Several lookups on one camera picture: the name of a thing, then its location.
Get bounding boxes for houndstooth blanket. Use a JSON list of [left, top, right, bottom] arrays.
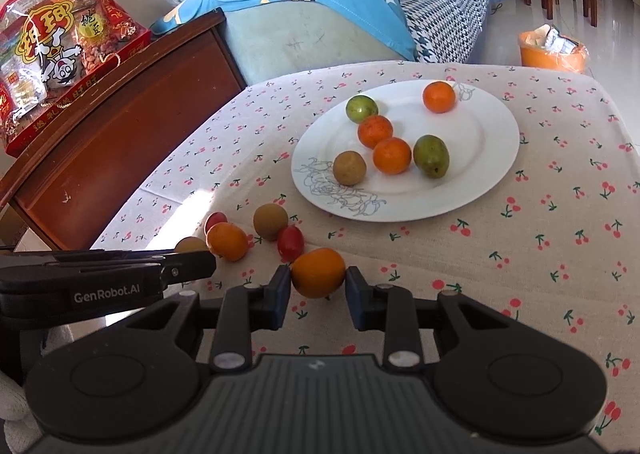
[[397, 0, 506, 65]]

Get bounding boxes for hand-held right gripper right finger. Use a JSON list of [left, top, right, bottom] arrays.
[[344, 265, 525, 371]]

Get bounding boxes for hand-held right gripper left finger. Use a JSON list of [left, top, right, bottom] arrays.
[[111, 265, 293, 372]]

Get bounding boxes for small round green jujube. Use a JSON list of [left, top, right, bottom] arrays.
[[345, 94, 379, 124]]

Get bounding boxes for red snack bag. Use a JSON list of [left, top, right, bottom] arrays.
[[0, 0, 152, 157]]

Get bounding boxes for large oval green jujube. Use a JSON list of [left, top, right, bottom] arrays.
[[413, 134, 450, 179]]

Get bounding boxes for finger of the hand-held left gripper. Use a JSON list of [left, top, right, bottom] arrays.
[[160, 249, 217, 286]]

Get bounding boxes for brown kiwi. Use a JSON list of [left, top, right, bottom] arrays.
[[174, 236, 210, 255], [253, 203, 290, 241], [332, 150, 367, 186]]

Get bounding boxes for green sofa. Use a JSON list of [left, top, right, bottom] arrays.
[[155, 0, 506, 87]]

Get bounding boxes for person's left hand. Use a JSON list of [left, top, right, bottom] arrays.
[[0, 373, 43, 441]]

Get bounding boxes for brown wooden cabinet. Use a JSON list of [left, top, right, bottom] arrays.
[[0, 8, 248, 252]]

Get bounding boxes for white patterned plate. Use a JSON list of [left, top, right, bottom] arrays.
[[291, 79, 521, 223]]

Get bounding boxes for orange mandarin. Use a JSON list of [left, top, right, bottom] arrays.
[[357, 114, 394, 149], [372, 137, 413, 175], [291, 248, 347, 299], [206, 222, 249, 262], [422, 80, 457, 114]]

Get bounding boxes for orange trash bin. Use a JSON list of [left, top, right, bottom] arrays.
[[517, 24, 590, 75]]

